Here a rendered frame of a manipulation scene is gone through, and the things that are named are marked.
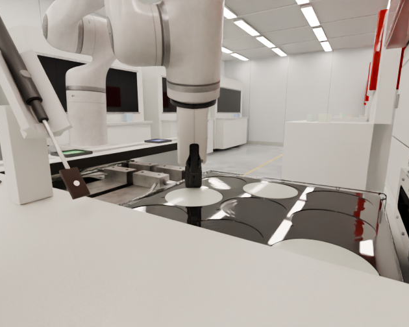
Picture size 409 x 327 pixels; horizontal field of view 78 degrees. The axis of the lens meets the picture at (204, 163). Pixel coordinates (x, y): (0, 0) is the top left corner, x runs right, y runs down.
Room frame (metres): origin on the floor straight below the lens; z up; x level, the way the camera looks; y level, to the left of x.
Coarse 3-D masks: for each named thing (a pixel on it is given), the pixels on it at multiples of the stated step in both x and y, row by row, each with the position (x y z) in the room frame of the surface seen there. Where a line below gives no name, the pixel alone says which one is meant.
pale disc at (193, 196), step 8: (176, 192) 0.45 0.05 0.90; (184, 192) 0.45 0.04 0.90; (192, 192) 0.45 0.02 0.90; (200, 192) 0.45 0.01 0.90; (208, 192) 0.45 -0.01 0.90; (216, 192) 0.45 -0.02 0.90; (168, 200) 0.40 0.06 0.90; (176, 200) 0.40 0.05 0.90; (184, 200) 0.40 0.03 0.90; (192, 200) 0.40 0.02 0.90; (200, 200) 0.40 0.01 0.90; (208, 200) 0.40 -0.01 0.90; (216, 200) 0.40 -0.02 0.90
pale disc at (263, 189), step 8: (248, 184) 0.49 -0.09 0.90; (256, 184) 0.50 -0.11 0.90; (264, 184) 0.50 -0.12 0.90; (272, 184) 0.50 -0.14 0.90; (280, 184) 0.50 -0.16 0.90; (248, 192) 0.44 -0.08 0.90; (256, 192) 0.44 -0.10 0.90; (264, 192) 0.44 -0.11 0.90; (272, 192) 0.44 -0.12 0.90; (280, 192) 0.45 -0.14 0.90; (288, 192) 0.45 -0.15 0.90; (296, 192) 0.45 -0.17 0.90
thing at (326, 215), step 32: (160, 192) 0.45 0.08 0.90; (224, 192) 0.45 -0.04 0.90; (320, 192) 0.45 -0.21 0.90; (352, 192) 0.45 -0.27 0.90; (192, 224) 0.31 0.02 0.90; (224, 224) 0.31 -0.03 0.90; (256, 224) 0.31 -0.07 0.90; (288, 224) 0.31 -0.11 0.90; (320, 224) 0.31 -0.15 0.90; (352, 224) 0.31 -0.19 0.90; (384, 224) 0.31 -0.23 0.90; (384, 256) 0.23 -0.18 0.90
